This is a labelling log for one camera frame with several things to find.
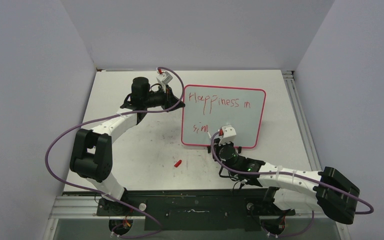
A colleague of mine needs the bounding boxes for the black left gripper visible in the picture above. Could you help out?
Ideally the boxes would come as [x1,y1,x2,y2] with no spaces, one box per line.
[143,84,185,113]

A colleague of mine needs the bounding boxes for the pink framed whiteboard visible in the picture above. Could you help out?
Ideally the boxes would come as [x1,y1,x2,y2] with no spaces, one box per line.
[181,84,266,149]

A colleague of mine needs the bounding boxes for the red marker cap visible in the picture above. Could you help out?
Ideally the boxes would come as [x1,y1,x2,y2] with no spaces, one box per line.
[174,159,182,168]

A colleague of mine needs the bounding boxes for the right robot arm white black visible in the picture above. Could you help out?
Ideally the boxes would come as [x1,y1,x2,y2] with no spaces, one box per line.
[210,143,360,225]

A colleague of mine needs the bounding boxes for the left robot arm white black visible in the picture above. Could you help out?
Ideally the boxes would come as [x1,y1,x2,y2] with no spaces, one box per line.
[69,72,185,216]

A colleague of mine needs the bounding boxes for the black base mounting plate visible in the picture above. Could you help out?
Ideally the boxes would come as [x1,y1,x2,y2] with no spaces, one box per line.
[95,188,296,232]

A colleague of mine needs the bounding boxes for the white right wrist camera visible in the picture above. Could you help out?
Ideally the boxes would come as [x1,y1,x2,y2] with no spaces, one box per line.
[218,125,237,146]

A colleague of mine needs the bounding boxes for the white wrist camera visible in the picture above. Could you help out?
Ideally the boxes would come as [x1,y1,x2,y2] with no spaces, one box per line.
[156,68,173,88]
[218,125,237,146]

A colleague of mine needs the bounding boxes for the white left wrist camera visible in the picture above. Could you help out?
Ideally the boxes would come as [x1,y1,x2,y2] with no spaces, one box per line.
[156,68,173,88]

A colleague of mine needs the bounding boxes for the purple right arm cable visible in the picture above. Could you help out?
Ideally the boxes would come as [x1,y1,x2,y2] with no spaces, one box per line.
[210,131,375,240]

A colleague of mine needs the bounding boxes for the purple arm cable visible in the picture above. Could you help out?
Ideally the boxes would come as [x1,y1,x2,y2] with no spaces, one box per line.
[210,131,375,240]
[45,67,186,240]

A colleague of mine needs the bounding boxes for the aluminium right side rail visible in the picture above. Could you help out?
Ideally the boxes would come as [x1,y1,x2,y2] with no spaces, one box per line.
[281,70,323,171]

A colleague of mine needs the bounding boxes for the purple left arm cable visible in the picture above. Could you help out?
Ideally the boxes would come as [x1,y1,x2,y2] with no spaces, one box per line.
[45,67,186,240]

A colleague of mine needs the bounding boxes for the aluminium front frame rail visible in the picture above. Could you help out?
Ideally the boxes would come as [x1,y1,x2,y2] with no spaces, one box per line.
[47,194,348,220]

